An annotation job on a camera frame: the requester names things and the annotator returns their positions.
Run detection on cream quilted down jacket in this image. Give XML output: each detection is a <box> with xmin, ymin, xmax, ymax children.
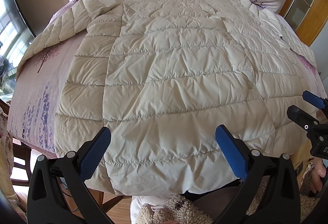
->
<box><xmin>17</xmin><ymin>0</ymin><xmax>316</xmax><ymax>196</ymax></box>

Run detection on person's right hand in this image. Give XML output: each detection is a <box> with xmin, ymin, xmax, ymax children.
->
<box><xmin>310</xmin><ymin>157</ymin><xmax>326</xmax><ymax>193</ymax></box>

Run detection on pink floral bed sheet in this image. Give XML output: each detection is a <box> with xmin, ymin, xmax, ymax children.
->
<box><xmin>9</xmin><ymin>0</ymin><xmax>326</xmax><ymax>165</ymax></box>

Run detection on wooden headboard frame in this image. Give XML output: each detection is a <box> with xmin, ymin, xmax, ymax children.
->
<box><xmin>279</xmin><ymin>0</ymin><xmax>327</xmax><ymax>46</ymax></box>

